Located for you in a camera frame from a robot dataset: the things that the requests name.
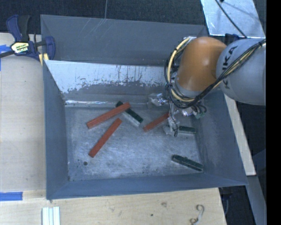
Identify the dark green flat block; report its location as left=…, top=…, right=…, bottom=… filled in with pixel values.
left=171, top=154, right=205, bottom=173
left=115, top=100, right=144, bottom=128
left=177, top=125, right=197, bottom=136

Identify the red-brown flat block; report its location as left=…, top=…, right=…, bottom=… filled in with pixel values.
left=88, top=118, right=123, bottom=158
left=86, top=102, right=132, bottom=129
left=143, top=112, right=170, bottom=133

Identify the grey metal bin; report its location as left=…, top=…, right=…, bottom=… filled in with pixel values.
left=39, top=14, right=249, bottom=200

